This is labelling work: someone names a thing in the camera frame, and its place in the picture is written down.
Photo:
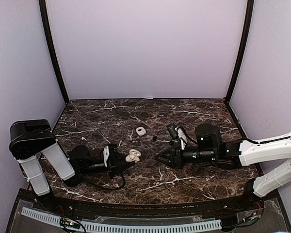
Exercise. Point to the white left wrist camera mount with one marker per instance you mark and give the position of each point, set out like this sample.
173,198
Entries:
106,154

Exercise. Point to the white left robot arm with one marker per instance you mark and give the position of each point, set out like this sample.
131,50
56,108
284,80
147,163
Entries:
31,139

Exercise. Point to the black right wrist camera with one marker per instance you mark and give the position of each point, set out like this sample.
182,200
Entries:
172,131

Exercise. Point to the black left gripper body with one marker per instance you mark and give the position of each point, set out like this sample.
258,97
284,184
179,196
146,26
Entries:
111,165

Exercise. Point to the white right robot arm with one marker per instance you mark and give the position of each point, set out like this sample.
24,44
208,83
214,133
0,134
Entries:
210,149

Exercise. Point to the white slotted cable duct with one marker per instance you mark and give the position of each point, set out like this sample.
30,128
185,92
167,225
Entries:
103,224

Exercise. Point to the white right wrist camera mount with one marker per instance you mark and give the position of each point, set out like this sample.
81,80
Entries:
182,137

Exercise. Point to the white earbud charging case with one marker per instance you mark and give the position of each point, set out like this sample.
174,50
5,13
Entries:
133,156

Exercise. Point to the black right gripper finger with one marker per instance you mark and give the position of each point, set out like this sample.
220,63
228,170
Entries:
164,160
164,154

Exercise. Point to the right black frame post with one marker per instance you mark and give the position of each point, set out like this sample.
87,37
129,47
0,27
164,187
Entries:
241,50

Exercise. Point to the black frame post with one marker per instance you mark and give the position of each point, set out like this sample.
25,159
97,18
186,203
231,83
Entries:
241,50
51,50

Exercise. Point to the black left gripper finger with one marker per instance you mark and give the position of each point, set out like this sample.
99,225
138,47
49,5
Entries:
121,157
125,165

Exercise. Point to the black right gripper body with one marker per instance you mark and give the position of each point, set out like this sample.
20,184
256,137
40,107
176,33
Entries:
180,162

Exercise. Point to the left black frame post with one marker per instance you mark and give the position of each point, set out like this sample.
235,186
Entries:
51,50

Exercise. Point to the black front table rail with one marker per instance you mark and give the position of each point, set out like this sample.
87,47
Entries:
74,202

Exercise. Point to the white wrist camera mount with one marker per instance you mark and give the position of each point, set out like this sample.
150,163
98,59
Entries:
182,137
106,154

